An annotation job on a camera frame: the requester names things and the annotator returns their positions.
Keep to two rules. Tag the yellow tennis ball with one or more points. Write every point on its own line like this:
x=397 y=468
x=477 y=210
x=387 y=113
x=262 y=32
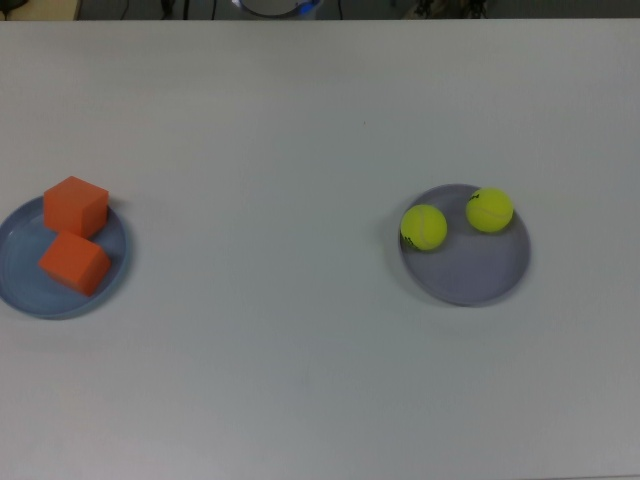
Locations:
x=490 y=210
x=425 y=227

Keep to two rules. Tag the orange cube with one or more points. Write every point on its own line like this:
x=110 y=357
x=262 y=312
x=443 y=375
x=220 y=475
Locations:
x=75 y=207
x=75 y=265

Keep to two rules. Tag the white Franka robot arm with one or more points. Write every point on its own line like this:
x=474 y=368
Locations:
x=272 y=5

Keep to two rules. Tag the purple plate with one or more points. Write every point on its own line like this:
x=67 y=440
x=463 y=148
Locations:
x=475 y=270

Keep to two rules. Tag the blue plate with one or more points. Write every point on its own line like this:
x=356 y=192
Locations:
x=20 y=280

